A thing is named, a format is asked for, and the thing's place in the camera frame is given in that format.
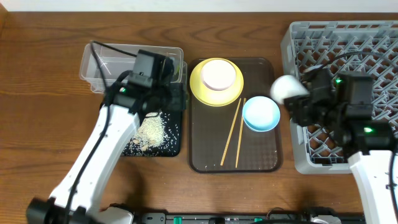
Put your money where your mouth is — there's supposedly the small white cup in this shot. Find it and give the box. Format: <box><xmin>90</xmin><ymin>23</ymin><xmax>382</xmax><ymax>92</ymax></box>
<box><xmin>270</xmin><ymin>75</ymin><xmax>310</xmax><ymax>105</ymax></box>

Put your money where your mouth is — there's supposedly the leftover rice pile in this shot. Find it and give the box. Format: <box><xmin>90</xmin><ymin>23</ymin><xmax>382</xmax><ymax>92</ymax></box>
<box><xmin>124</xmin><ymin>111</ymin><xmax>181</xmax><ymax>156</ymax></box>

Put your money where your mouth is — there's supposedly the light blue bowl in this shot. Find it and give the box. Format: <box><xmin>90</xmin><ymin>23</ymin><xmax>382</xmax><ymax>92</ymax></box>
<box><xmin>243</xmin><ymin>96</ymin><xmax>280</xmax><ymax>133</ymax></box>

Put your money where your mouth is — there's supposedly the white rice bowl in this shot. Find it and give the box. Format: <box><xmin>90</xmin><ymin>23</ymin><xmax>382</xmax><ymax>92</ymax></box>
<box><xmin>200</xmin><ymin>59</ymin><xmax>236</xmax><ymax>91</ymax></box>

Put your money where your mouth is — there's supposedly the yellow plate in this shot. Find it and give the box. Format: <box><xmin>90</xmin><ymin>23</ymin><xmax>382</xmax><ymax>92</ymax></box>
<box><xmin>189</xmin><ymin>58</ymin><xmax>244</xmax><ymax>106</ymax></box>

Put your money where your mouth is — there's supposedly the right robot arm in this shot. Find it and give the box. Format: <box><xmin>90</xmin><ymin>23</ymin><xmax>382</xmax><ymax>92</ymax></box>
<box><xmin>279</xmin><ymin>69</ymin><xmax>397</xmax><ymax>223</ymax></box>

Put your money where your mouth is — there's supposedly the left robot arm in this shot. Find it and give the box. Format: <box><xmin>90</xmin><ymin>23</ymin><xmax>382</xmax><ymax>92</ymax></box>
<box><xmin>25</xmin><ymin>50</ymin><xmax>183</xmax><ymax>223</ymax></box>

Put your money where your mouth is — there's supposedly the black waste tray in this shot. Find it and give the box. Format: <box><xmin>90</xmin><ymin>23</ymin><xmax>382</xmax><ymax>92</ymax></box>
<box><xmin>119</xmin><ymin>99</ymin><xmax>183</xmax><ymax>157</ymax></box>

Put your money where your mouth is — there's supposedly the clear plastic waste bin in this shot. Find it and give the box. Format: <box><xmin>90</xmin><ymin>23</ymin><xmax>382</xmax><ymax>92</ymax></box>
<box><xmin>80</xmin><ymin>44</ymin><xmax>187</xmax><ymax>93</ymax></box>

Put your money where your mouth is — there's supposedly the grey dishwasher rack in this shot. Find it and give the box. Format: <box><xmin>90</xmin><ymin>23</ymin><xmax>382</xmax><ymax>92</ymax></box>
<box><xmin>280</xmin><ymin>21</ymin><xmax>397</xmax><ymax>174</ymax></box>

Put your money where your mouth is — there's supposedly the brown serving tray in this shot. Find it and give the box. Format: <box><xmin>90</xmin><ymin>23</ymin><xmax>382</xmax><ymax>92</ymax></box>
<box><xmin>189</xmin><ymin>57</ymin><xmax>283</xmax><ymax>174</ymax></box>

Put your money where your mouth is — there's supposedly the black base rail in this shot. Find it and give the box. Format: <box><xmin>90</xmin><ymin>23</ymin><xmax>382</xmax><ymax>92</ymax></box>
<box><xmin>133</xmin><ymin>212</ymin><xmax>364</xmax><ymax>224</ymax></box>

